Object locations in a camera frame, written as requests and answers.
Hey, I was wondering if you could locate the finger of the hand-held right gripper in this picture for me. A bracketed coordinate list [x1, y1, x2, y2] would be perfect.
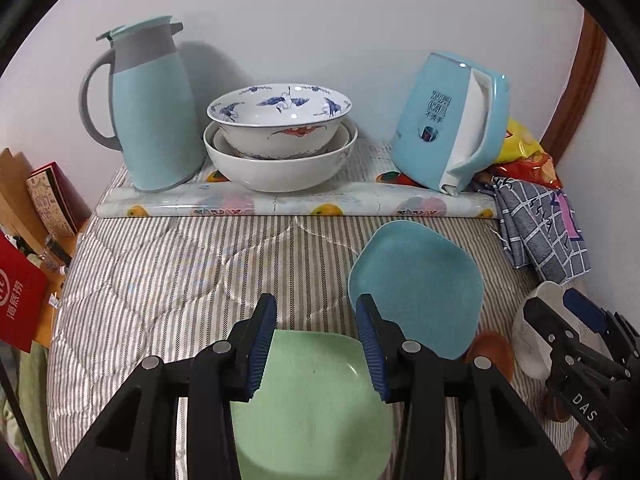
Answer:
[561, 287, 640, 361]
[523, 296, 626, 378]

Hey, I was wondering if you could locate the red snack bag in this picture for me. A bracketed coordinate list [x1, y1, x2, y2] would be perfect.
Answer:
[482, 152, 563, 191]

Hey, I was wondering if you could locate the teal thermos jug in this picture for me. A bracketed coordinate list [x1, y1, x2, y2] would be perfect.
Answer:
[80, 16, 207, 192]

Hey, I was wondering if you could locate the brown cardboard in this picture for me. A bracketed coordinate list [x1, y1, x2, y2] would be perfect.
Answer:
[0, 147, 51, 256]

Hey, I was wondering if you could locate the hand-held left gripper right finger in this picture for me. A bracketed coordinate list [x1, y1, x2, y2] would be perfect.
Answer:
[354, 294, 568, 480]

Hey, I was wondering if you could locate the blue electric kettle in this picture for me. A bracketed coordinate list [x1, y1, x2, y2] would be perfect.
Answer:
[389, 51, 511, 197]

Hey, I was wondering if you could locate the medium white bowl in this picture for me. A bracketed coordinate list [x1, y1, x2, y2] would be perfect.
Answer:
[211, 119, 352, 161]

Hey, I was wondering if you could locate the grey checked cloth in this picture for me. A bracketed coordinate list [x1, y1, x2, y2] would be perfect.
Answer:
[470, 170, 592, 285]

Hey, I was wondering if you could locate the wooden door frame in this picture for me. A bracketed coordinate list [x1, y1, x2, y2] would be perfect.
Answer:
[540, 10, 608, 161]

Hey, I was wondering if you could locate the large white bowl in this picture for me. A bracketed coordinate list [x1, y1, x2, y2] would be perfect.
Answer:
[203, 117, 359, 193]

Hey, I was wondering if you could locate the blue square plate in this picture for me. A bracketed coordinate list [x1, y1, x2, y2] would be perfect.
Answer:
[347, 220, 485, 361]

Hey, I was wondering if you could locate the crane pattern porcelain bowl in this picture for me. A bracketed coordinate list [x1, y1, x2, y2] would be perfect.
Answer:
[207, 83, 352, 160]

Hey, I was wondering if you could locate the green square plate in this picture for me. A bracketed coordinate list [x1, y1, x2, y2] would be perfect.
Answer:
[230, 329, 393, 480]

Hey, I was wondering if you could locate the brown bowl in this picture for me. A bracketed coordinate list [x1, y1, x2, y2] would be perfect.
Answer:
[465, 330, 516, 383]

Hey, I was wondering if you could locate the wooden side table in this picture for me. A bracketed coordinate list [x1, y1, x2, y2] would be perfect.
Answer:
[30, 217, 91, 348]

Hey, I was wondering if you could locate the patterned box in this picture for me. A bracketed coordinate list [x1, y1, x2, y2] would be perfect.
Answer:
[27, 161, 78, 238]

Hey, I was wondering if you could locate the red paper bag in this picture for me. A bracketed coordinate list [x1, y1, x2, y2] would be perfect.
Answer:
[0, 232, 50, 353]

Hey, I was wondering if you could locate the small black bottle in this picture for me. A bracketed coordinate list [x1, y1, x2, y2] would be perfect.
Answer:
[46, 236, 74, 267]

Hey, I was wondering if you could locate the person's right hand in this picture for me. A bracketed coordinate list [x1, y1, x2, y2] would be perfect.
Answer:
[560, 432, 598, 480]

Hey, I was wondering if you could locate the striped quilt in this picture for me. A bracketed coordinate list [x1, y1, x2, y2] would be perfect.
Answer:
[47, 140, 591, 480]

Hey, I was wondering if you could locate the small white bowl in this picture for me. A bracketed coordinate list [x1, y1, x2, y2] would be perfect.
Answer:
[511, 281, 563, 381]

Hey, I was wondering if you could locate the green cloth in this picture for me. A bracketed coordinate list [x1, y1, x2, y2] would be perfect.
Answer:
[0, 345, 56, 480]

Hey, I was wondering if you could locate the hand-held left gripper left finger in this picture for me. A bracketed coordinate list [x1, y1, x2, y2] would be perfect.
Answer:
[57, 294, 278, 480]

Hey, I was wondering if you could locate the rolled fruit print mat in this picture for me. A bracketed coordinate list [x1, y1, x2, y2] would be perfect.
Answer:
[95, 140, 501, 220]

